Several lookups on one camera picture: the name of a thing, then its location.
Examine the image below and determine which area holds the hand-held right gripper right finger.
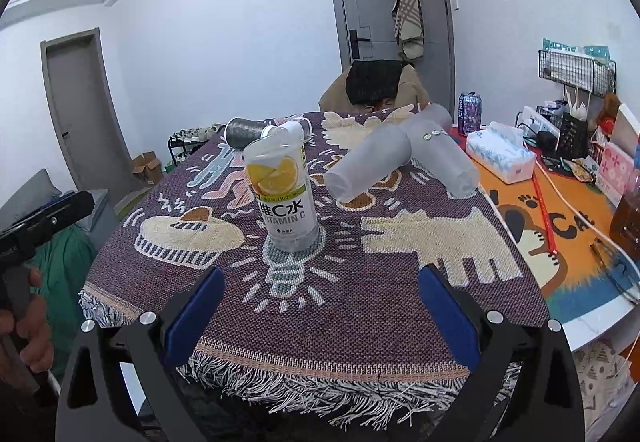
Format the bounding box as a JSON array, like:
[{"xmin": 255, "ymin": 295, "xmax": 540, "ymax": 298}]
[{"xmin": 418, "ymin": 265, "xmax": 586, "ymax": 442}]

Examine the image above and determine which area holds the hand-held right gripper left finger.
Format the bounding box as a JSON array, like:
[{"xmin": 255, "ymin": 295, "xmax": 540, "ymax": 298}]
[{"xmin": 55, "ymin": 266, "xmax": 227, "ymax": 442}]

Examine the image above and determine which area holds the frosted plastic cup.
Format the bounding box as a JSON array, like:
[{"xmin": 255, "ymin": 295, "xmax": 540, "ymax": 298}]
[
  {"xmin": 323, "ymin": 126, "xmax": 413, "ymax": 211},
  {"xmin": 400, "ymin": 103, "xmax": 482, "ymax": 199}
]

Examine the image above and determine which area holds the white printed cup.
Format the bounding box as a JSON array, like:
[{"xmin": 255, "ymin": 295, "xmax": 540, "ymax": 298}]
[{"xmin": 274, "ymin": 118, "xmax": 313, "ymax": 143}]

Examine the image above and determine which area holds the person's left hand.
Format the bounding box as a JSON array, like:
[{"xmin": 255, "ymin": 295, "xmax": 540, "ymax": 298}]
[{"xmin": 0, "ymin": 267, "xmax": 55, "ymax": 385}]

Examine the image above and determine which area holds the grey pillow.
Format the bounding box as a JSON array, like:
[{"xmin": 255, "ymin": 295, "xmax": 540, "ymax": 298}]
[{"xmin": 0, "ymin": 169, "xmax": 108, "ymax": 243}]

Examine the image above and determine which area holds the green cloth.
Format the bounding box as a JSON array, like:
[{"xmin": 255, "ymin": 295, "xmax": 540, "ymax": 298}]
[{"xmin": 30, "ymin": 222, "xmax": 98, "ymax": 383}]

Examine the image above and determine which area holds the purple printed woven blanket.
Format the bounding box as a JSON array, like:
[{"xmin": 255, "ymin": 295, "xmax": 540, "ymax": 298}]
[{"xmin": 79, "ymin": 110, "xmax": 551, "ymax": 430}]

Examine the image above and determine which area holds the cardboard box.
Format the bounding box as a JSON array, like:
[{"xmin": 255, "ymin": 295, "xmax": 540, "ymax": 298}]
[{"xmin": 131, "ymin": 151, "xmax": 163, "ymax": 187}]

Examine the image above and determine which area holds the plain grey door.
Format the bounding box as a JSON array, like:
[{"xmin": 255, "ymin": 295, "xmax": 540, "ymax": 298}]
[{"xmin": 41, "ymin": 28, "xmax": 136, "ymax": 203}]

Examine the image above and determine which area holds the clear bottle with lemon label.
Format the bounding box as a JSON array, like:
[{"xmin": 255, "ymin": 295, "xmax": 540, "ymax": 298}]
[{"xmin": 242, "ymin": 124, "xmax": 319, "ymax": 253}]

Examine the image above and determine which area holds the orange cat desk mat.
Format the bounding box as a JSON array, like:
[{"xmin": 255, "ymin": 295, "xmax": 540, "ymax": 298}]
[{"xmin": 450, "ymin": 127, "xmax": 640, "ymax": 323}]

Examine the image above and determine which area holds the black shoe rack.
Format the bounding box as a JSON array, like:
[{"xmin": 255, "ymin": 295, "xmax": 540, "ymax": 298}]
[{"xmin": 167, "ymin": 123, "xmax": 226, "ymax": 167}]

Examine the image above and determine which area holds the white blue tissue box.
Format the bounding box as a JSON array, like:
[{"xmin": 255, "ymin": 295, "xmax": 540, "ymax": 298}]
[{"xmin": 465, "ymin": 121, "xmax": 537, "ymax": 185}]

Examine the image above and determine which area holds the purple drink can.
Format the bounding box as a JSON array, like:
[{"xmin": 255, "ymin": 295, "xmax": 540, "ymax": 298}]
[{"xmin": 458, "ymin": 92, "xmax": 483, "ymax": 133}]

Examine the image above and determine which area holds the pink flowered box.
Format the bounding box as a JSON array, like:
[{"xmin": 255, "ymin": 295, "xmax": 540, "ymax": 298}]
[{"xmin": 597, "ymin": 142, "xmax": 640, "ymax": 207}]

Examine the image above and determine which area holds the person with black hair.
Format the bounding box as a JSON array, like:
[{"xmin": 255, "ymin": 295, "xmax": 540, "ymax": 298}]
[{"xmin": 319, "ymin": 64, "xmax": 432, "ymax": 115}]

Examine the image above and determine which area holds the black cloth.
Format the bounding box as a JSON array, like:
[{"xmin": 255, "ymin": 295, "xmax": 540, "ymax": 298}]
[{"xmin": 345, "ymin": 60, "xmax": 405, "ymax": 105}]

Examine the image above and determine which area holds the brown plush toy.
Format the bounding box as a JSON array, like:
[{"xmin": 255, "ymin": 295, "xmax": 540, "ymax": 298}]
[{"xmin": 595, "ymin": 93, "xmax": 621, "ymax": 133}]

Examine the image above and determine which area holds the plaid scarf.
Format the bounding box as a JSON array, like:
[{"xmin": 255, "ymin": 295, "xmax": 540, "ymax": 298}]
[{"xmin": 387, "ymin": 0, "xmax": 426, "ymax": 61}]

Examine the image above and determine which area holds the white cable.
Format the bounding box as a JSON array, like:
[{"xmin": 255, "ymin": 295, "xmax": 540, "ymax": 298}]
[{"xmin": 532, "ymin": 162, "xmax": 640, "ymax": 273}]

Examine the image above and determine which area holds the black wire desk organizer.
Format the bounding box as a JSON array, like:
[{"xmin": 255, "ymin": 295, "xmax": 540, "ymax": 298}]
[{"xmin": 535, "ymin": 104, "xmax": 593, "ymax": 160}]

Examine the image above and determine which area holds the black wire wall basket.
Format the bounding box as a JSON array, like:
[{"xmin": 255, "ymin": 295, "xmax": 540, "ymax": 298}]
[{"xmin": 537, "ymin": 49, "xmax": 617, "ymax": 98}]

